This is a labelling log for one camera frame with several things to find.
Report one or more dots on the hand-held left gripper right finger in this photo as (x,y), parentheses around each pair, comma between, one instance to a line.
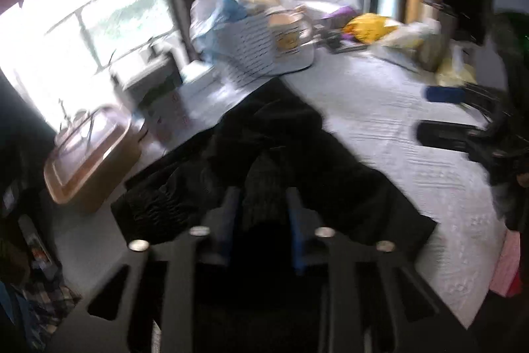
(297,237)

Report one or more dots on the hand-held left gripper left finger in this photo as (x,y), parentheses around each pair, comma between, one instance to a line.
(223,225)

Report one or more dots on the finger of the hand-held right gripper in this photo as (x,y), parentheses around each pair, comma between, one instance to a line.
(442,134)
(444,93)

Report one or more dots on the black pants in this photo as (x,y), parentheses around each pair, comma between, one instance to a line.
(289,154)

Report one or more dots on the yellow tissue pack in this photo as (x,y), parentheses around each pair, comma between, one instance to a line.
(454,74)

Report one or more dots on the white quilted table cover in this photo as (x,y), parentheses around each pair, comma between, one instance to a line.
(392,154)

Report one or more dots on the steel thermos bottle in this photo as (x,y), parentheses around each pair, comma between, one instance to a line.
(436,34)

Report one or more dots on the white plastic bag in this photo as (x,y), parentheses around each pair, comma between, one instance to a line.
(403,36)

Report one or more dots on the black monitor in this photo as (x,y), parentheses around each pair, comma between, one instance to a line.
(469,5)

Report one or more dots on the yellow bag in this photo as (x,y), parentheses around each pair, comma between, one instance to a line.
(368,28)

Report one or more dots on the green and white milk carton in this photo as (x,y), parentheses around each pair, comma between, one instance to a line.
(165,113)

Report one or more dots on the purple cloth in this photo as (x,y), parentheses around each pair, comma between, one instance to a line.
(341,14)

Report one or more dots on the pink bag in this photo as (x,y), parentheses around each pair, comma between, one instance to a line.
(506,266)

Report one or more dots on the beige storage box with lid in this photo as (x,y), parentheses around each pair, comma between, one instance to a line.
(91,158)

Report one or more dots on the white mug with bear print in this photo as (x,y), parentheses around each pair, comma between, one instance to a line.
(289,38)

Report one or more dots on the white plastic basket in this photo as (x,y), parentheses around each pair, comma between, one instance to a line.
(254,43)

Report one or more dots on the plaid cloth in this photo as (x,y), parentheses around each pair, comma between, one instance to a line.
(41,311)

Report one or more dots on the blue plastic bag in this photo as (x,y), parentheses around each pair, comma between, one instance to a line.
(223,22)

